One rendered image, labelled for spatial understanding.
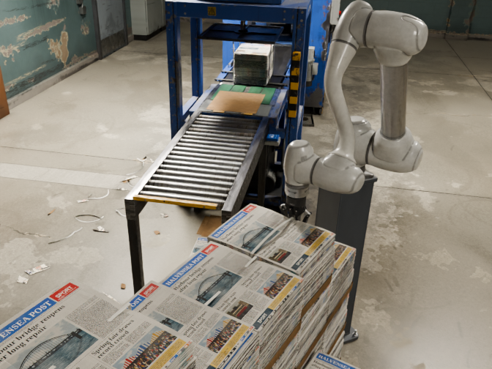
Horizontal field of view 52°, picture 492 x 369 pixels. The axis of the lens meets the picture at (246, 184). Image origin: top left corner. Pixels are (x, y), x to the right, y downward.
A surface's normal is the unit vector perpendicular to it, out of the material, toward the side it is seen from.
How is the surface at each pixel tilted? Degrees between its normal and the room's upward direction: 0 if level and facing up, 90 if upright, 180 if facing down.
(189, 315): 1
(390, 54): 120
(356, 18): 51
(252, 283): 0
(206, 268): 1
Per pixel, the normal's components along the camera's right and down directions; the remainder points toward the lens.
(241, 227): 0.01, -0.88
